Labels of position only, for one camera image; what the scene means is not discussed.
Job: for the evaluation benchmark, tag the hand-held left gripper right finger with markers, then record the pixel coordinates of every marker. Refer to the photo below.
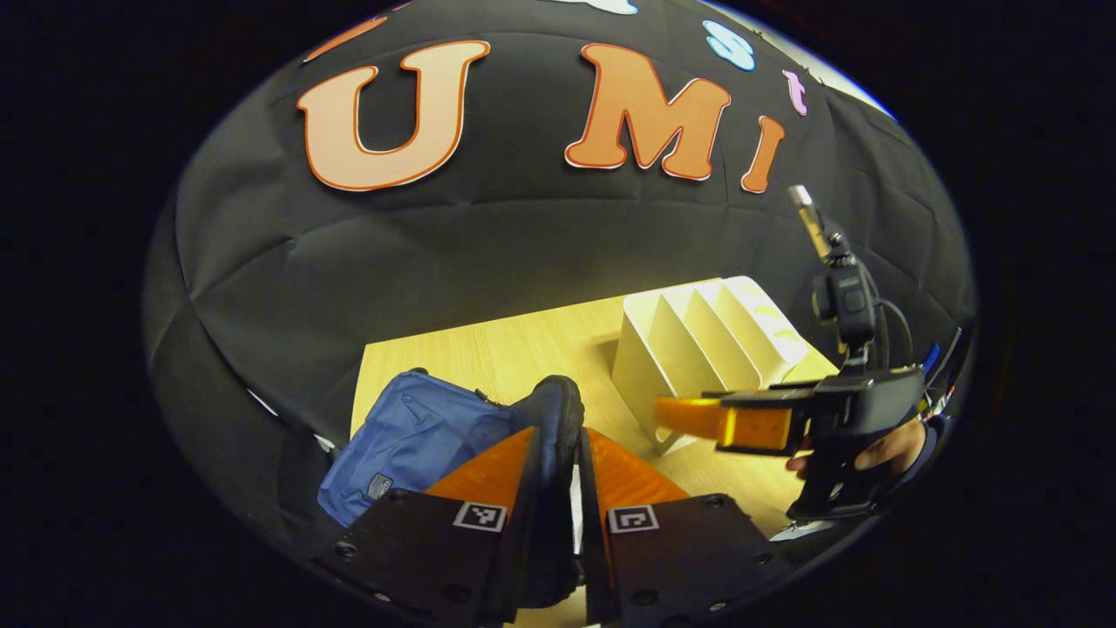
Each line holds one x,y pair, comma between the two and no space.
689,558

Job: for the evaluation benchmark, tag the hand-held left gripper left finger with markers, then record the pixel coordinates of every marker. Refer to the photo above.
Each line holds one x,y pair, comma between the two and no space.
410,549

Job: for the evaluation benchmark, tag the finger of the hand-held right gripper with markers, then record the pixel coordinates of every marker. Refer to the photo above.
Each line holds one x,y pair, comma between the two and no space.
758,427

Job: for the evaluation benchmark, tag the white bookshelf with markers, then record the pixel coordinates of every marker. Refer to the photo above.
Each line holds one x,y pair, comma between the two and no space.
680,349

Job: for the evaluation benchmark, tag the blue schoolbag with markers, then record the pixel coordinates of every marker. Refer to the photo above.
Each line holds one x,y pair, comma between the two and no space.
418,436

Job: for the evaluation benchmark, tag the white blue printed papers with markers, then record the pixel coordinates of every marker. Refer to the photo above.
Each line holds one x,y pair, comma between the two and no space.
933,362

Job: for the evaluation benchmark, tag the white paper sheet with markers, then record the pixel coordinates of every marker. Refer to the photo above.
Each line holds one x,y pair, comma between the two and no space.
802,530

